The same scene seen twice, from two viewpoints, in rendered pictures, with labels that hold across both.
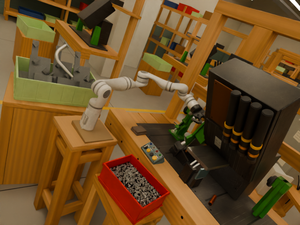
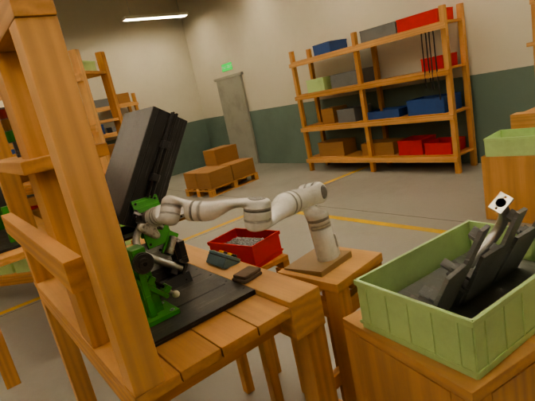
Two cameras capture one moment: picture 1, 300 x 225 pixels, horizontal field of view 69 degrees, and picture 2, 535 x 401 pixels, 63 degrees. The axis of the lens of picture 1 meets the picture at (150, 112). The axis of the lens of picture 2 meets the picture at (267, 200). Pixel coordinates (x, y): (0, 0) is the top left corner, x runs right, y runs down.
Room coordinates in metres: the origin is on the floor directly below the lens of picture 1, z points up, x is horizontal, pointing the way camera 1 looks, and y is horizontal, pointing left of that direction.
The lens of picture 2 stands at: (2.96, 0.41, 1.59)
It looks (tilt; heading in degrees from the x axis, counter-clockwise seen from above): 14 degrees down; 189
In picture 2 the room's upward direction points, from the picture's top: 12 degrees counter-clockwise
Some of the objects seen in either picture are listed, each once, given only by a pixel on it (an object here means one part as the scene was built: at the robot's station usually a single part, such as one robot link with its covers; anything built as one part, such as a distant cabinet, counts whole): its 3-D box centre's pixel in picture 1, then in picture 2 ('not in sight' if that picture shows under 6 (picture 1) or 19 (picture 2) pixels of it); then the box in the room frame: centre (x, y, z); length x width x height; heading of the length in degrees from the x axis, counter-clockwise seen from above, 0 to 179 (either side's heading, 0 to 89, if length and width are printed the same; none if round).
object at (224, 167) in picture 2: not in sight; (219, 169); (-5.20, -1.66, 0.37); 1.20 x 0.80 x 0.74; 142
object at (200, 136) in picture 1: (207, 131); (149, 220); (1.24, -0.37, 1.17); 0.13 x 0.12 x 0.20; 44
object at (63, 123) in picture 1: (85, 131); (329, 266); (1.21, 0.34, 0.83); 0.32 x 0.32 x 0.04; 51
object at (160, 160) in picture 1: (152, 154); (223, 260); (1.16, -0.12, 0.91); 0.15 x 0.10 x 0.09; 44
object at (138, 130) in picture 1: (139, 130); (246, 274); (1.37, 0.02, 0.91); 0.10 x 0.08 x 0.03; 142
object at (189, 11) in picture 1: (175, 40); not in sight; (7.73, 0.20, 1.13); 2.48 x 0.54 x 2.27; 44
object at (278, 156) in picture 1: (238, 160); not in sight; (1.25, -0.64, 1.07); 0.30 x 0.18 x 0.34; 44
